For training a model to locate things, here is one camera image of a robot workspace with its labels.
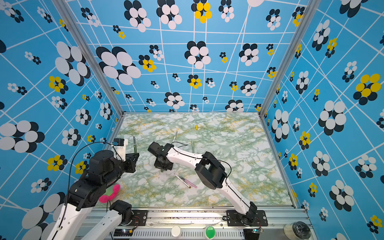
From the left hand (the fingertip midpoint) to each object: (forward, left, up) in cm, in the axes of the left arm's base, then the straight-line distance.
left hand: (138, 153), depth 68 cm
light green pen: (+23, -24, -25) cm, 41 cm away
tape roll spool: (-28, -69, -15) cm, 76 cm away
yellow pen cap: (+36, -27, -25) cm, 52 cm away
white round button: (-28, -18, -18) cm, 38 cm away
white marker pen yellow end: (+33, -13, -25) cm, 43 cm away
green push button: (-29, -33, -16) cm, 46 cm away
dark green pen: (+2, +1, +4) cm, 4 cm away
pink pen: (-4, -22, -25) cm, 34 cm away
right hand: (+5, -5, -25) cm, 26 cm away
